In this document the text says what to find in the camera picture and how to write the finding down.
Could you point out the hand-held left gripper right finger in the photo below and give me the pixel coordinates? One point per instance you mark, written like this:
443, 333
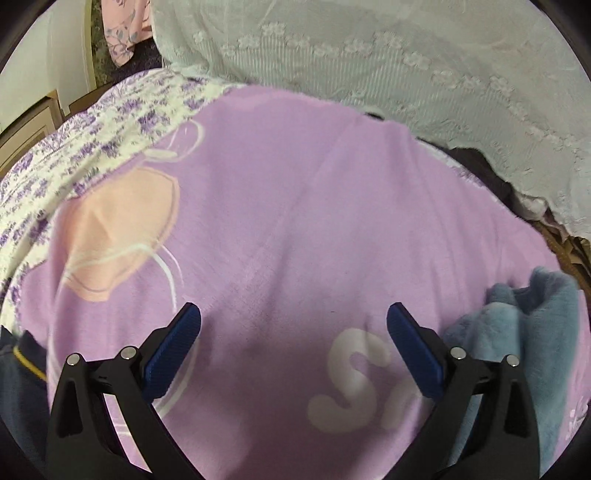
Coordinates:
415, 350

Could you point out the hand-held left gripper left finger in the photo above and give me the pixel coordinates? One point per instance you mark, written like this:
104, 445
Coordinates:
173, 350

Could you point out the blue fleece zip jacket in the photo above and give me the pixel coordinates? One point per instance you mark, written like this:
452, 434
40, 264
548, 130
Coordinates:
531, 323

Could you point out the dark navy cloth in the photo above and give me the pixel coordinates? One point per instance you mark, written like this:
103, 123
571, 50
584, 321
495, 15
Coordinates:
18, 397

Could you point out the brown woven mat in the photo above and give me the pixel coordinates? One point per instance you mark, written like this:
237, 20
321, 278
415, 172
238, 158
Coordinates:
568, 249

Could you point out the purple printed blanket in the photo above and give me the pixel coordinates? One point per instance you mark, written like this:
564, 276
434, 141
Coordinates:
300, 207

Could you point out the white padded garment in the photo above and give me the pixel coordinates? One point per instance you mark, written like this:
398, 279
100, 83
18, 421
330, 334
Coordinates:
533, 205

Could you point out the purple floral bedsheet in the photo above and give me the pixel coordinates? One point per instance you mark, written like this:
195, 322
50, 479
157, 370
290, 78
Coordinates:
115, 115

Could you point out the white lace cloth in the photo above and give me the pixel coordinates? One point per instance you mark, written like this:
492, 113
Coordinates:
369, 55

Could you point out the dark green patterned panel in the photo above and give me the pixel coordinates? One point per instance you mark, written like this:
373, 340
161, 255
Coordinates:
99, 46

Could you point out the pink floral cloth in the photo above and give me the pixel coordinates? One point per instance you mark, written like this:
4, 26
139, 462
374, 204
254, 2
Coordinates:
120, 32

